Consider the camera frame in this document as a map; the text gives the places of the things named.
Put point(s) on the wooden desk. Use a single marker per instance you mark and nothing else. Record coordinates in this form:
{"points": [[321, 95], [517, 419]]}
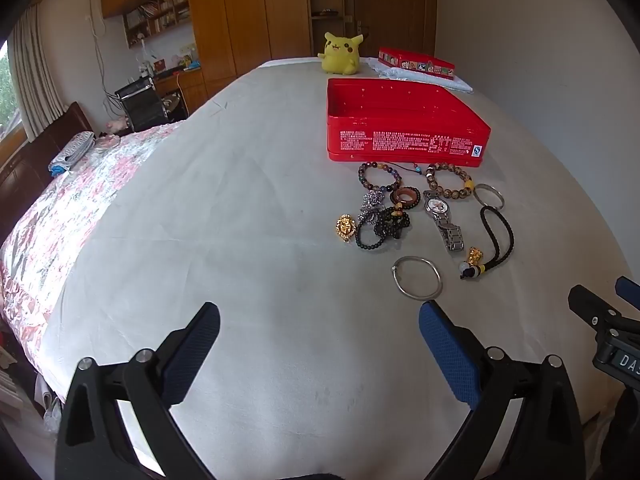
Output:
{"points": [[192, 87]]}

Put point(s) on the floral blanket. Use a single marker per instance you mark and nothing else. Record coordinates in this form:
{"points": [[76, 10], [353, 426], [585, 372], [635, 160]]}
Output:
{"points": [[75, 200]]}

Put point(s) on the wooden wardrobe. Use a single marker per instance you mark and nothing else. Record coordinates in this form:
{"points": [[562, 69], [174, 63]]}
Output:
{"points": [[240, 15]]}

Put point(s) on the small silver bangle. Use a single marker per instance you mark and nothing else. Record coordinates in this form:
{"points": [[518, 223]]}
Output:
{"points": [[500, 200]]}

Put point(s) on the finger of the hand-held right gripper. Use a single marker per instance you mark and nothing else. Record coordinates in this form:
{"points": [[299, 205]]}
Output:
{"points": [[631, 292], [592, 307]]}

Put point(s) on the large silver bangle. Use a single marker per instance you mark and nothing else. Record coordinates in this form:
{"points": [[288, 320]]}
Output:
{"points": [[437, 272]]}

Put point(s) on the red tin box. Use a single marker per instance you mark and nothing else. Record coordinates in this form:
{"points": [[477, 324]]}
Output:
{"points": [[400, 125]]}

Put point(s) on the black office chair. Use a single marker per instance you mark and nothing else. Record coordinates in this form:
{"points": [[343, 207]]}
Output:
{"points": [[142, 107]]}

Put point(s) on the wooden wall bookshelf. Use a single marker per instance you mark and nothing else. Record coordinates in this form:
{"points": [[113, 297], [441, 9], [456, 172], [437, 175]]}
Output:
{"points": [[150, 5]]}

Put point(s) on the yellow plush toy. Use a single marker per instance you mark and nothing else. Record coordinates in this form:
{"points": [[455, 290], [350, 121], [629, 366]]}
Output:
{"points": [[340, 55]]}

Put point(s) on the wooden door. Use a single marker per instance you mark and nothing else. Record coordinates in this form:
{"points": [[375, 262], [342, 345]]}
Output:
{"points": [[395, 0]]}

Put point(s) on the grey folded cloth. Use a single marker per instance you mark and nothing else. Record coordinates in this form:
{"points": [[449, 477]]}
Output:
{"points": [[72, 152]]}

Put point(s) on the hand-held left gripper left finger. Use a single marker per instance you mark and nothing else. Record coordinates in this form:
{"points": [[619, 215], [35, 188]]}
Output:
{"points": [[192, 347]]}

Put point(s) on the dark wooden headboard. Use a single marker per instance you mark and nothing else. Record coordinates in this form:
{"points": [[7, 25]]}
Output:
{"points": [[45, 150]]}

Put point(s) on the white folded cloth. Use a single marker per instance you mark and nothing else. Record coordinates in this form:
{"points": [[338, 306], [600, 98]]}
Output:
{"points": [[395, 74]]}

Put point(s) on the gold lion ornament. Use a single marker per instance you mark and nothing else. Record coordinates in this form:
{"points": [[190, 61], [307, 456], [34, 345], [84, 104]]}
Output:
{"points": [[345, 229]]}

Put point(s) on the beige curtain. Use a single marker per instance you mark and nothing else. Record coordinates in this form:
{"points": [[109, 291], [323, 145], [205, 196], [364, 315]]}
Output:
{"points": [[35, 75]]}

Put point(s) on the red picture-print tin lid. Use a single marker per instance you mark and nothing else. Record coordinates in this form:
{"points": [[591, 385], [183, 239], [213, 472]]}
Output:
{"points": [[417, 62]]}

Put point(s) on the silver wristwatch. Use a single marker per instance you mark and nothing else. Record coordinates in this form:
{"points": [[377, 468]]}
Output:
{"points": [[440, 207]]}

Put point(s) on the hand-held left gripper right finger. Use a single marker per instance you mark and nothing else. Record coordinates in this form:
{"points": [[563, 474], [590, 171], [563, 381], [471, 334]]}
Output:
{"points": [[447, 350]]}

